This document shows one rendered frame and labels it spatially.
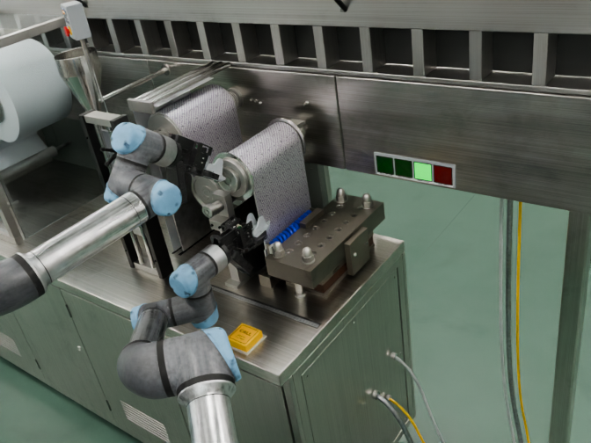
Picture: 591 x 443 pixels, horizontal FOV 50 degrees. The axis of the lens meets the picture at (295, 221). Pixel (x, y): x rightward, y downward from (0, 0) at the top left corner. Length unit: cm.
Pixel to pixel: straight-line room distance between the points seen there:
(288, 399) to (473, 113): 88
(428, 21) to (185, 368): 99
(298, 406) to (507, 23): 108
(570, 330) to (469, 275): 131
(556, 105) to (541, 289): 182
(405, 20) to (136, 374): 105
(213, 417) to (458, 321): 201
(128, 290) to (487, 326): 170
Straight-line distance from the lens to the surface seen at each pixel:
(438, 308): 316
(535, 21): 155
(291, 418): 177
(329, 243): 180
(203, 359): 126
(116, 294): 206
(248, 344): 168
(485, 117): 166
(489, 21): 158
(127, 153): 150
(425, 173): 180
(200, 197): 191
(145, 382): 129
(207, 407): 124
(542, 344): 300
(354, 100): 182
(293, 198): 190
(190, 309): 167
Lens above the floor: 201
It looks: 31 degrees down
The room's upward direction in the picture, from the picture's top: 10 degrees counter-clockwise
